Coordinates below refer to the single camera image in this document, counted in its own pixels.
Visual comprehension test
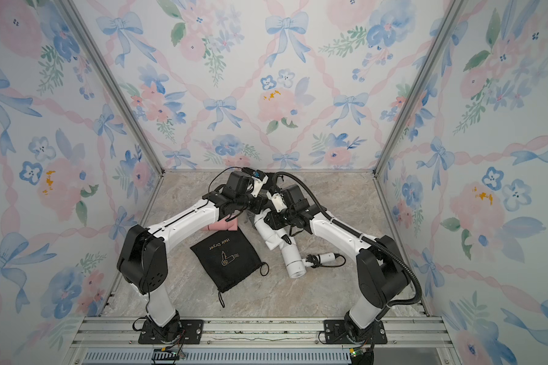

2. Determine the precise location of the pink hair dryer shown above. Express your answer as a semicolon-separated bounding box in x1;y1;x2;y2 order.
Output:
206;218;238;231

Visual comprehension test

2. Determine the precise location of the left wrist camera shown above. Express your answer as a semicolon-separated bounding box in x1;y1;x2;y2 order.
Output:
250;170;269;198

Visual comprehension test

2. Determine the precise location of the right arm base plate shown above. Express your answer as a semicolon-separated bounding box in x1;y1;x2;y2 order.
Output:
320;319;388;346

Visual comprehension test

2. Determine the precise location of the aluminium front rail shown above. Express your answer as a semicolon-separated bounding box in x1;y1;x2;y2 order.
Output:
63;317;461;364

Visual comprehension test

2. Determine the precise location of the black pouch in front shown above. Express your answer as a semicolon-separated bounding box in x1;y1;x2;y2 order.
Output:
190;229;269;308

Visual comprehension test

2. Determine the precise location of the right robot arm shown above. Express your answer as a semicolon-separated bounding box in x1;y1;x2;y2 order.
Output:
267;184;422;344

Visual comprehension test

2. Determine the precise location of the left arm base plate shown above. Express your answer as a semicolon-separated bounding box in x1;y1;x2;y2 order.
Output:
138;319;205;345

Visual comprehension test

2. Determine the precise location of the white hair dryer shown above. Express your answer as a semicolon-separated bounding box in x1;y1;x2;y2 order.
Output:
279;243;346;279
254;208;296;250

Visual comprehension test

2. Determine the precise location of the black corrugated cable conduit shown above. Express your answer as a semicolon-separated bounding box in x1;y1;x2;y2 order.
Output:
273;171;423;320

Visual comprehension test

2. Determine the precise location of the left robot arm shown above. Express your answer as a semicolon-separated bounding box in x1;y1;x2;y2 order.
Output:
117;168;268;345

